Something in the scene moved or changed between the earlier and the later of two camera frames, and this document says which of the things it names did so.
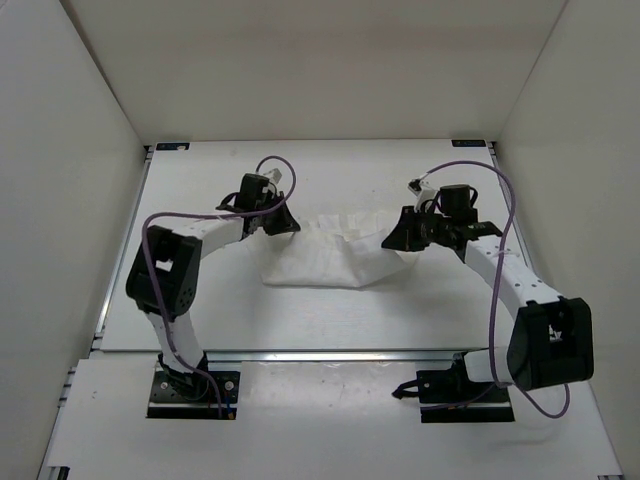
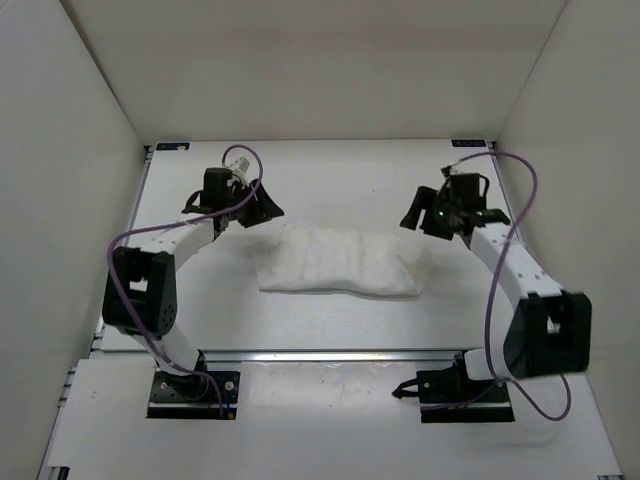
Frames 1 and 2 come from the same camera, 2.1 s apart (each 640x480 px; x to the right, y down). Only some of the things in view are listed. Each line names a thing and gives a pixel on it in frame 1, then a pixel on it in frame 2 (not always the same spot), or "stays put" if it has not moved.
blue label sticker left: [172, 146] stays put
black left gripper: [285, 224] → [263, 210]
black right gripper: [403, 237] → [423, 199]
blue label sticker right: [469, 143] stays put
